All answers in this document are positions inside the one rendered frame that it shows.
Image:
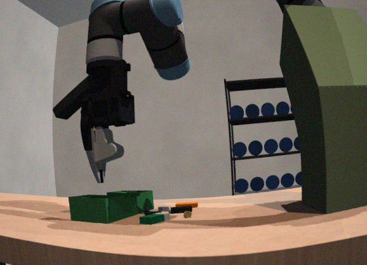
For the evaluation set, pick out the green rack of bins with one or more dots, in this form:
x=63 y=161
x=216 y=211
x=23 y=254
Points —
x=110 y=208

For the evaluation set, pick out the black battery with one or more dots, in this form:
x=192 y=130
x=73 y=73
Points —
x=181 y=209

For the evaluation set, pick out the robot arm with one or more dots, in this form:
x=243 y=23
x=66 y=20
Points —
x=160 y=24

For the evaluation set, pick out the black bolt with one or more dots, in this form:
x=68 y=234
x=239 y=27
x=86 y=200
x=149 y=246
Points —
x=147 y=212

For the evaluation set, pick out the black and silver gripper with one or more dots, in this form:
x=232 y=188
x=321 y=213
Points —
x=98 y=107

